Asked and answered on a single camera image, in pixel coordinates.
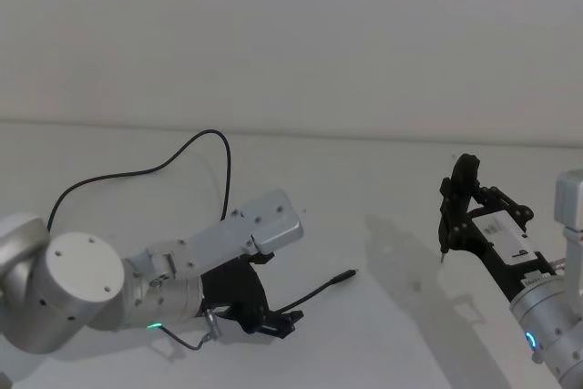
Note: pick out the white table cloth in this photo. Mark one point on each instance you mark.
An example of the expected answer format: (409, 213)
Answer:
(346, 316)

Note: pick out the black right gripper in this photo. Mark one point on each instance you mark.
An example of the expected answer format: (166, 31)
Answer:
(501, 248)

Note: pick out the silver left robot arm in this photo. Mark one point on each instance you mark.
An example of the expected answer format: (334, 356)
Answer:
(86, 284)

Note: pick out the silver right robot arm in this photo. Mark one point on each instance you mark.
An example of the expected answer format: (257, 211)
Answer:
(553, 325)

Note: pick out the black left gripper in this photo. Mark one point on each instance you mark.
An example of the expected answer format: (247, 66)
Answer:
(237, 289)

